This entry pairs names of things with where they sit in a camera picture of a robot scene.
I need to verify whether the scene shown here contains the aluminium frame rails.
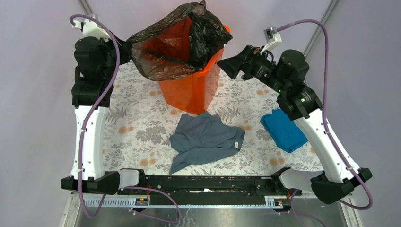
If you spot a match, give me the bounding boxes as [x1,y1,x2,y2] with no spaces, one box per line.
[64,0,364,227]

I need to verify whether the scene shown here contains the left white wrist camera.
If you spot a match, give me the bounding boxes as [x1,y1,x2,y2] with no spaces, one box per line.
[72,18,111,40]

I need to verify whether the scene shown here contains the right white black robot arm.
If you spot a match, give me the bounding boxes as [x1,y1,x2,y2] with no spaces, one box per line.
[217,45,372,204]

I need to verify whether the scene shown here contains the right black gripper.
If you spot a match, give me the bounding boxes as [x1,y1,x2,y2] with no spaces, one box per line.
[216,44,288,94]

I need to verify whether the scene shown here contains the floral patterned table mat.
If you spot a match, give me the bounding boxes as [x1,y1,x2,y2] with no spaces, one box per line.
[103,62,322,176]

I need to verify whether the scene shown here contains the black plastic trash bag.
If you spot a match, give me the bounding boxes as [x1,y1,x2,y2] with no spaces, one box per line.
[127,1,232,81]

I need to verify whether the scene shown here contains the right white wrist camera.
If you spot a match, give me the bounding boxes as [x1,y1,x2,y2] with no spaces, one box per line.
[261,27,282,53]

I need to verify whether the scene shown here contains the grey-blue cloth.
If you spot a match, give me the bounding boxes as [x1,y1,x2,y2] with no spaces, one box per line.
[169,112,245,175]

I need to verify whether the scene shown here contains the orange plastic trash bin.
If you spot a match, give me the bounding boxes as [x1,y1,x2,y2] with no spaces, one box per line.
[157,45,225,114]

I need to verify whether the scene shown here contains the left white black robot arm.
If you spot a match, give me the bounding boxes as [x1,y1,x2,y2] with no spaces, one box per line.
[61,37,147,195]

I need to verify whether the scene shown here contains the teal blue cloth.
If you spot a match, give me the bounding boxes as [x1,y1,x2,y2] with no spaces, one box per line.
[261,109,308,153]

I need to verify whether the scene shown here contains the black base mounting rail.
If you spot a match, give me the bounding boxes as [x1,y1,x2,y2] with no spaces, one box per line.
[118,170,302,208]

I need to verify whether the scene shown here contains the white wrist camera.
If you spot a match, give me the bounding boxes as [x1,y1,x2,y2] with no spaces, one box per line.
[72,18,111,40]
[261,27,282,53]

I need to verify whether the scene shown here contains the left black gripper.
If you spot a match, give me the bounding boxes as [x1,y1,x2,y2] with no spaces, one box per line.
[97,30,133,79]

